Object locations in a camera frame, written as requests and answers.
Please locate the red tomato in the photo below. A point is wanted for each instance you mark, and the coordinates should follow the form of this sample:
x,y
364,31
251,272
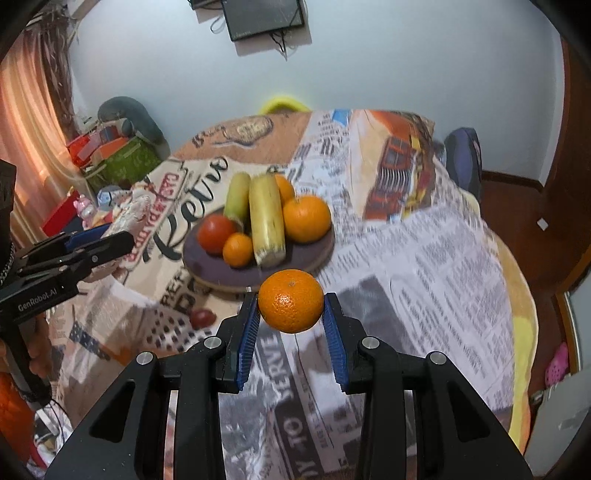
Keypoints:
x,y
216,233

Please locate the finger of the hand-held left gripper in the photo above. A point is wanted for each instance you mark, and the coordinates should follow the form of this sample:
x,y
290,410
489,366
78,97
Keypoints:
x,y
106,249
87,235

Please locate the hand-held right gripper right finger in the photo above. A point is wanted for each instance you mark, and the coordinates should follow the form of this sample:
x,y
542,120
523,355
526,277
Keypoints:
x,y
334,341

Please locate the grey plush toy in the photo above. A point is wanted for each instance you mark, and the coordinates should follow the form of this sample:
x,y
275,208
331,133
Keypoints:
x,y
134,115

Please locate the small black wall monitor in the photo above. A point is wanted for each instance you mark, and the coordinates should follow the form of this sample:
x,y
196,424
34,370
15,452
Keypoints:
x,y
263,16

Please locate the orange sheer curtain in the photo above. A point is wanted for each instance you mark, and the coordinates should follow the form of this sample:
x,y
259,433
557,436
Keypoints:
x,y
27,138

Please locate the pink toy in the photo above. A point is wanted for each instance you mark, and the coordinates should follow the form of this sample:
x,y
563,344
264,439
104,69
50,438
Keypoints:
x,y
84,207

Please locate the flat red box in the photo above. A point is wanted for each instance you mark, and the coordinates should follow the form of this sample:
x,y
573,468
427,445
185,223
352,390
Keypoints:
x,y
62,214

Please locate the person's left hand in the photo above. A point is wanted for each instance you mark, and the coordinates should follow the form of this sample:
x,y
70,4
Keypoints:
x,y
39,348

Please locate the brown curtain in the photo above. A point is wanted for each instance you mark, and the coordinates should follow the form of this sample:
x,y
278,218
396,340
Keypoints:
x,y
60,69

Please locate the large orange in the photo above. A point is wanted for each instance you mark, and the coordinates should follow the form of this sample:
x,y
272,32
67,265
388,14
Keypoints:
x,y
307,221
285,189

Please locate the green storage box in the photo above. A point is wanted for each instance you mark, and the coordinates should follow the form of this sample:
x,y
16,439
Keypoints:
x,y
134,164

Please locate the blue and white toy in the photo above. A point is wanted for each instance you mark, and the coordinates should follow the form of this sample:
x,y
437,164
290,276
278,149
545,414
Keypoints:
x,y
108,196

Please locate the printed tablecloth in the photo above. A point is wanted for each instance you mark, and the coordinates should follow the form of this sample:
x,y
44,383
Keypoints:
x,y
438,277

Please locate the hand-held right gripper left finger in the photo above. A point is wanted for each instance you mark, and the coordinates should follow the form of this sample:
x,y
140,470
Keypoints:
x,y
247,341

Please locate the pink slipper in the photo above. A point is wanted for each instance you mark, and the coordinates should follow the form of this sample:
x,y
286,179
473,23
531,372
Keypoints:
x,y
556,367

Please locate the yellow chair back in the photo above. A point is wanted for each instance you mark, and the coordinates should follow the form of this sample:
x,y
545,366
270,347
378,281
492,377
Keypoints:
x,y
281,101

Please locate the small orange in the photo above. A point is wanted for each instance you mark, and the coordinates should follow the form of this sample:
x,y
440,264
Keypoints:
x,y
291,300
238,250

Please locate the dark purple plate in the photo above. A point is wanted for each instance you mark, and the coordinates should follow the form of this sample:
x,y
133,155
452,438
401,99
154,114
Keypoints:
x,y
300,261

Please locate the orange box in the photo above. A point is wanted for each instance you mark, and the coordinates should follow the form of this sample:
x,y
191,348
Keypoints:
x,y
111,147

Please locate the red jujube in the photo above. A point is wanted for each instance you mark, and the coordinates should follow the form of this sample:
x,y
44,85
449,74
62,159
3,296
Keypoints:
x,y
203,317

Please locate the white floor socket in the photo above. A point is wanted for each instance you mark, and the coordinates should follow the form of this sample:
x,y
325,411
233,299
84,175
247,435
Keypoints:
x,y
542,224

